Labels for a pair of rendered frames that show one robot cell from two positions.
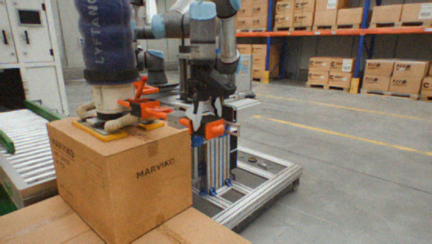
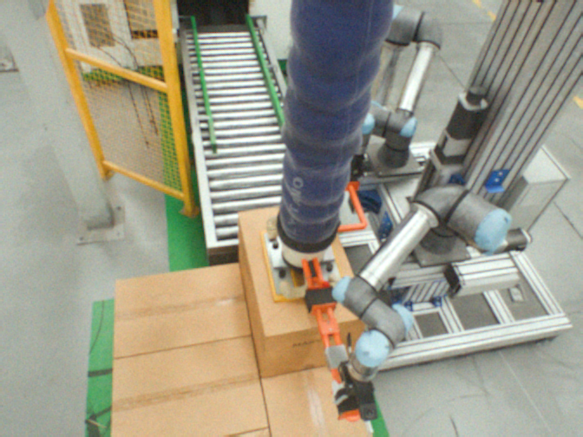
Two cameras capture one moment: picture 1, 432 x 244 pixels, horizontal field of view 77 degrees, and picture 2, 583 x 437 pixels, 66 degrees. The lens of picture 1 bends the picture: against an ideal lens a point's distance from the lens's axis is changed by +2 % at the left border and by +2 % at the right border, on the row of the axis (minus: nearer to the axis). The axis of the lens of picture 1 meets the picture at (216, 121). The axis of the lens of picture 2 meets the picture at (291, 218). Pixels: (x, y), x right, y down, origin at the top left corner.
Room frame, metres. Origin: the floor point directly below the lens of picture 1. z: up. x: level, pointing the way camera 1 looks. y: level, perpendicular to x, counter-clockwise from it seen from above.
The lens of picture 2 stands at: (0.27, 0.00, 2.43)
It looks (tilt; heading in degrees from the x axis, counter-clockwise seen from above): 50 degrees down; 29
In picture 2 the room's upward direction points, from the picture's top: 7 degrees clockwise
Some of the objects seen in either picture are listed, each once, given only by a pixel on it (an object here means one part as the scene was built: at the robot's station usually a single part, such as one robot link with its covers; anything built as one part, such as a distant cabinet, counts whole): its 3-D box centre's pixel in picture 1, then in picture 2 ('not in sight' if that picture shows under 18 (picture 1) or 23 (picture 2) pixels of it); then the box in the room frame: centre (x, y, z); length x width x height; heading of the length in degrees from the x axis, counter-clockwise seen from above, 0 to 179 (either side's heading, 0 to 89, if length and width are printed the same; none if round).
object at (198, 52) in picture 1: (202, 52); (362, 365); (0.81, 0.04, 1.29); 0.08 x 0.08 x 0.05
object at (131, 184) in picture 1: (119, 164); (294, 285); (1.20, 0.48, 0.74); 0.60 x 0.40 x 0.40; 49
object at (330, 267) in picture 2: (136, 116); (324, 255); (1.27, 0.40, 0.97); 0.34 x 0.10 x 0.05; 47
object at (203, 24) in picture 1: (203, 23); (370, 352); (0.81, 0.04, 1.37); 0.09 x 0.08 x 0.11; 172
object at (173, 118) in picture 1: (180, 120); (337, 358); (0.88, 0.13, 1.07); 0.07 x 0.07 x 0.04; 47
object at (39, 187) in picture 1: (89, 170); (275, 239); (1.46, 0.76, 0.58); 0.70 x 0.03 x 0.06; 137
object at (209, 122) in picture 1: (206, 127); (347, 401); (0.79, 0.03, 1.07); 0.08 x 0.07 x 0.05; 47
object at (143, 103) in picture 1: (145, 107); (320, 299); (1.03, 0.28, 1.07); 0.10 x 0.08 x 0.06; 137
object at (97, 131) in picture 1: (97, 125); (278, 261); (1.13, 0.53, 0.97); 0.34 x 0.10 x 0.05; 47
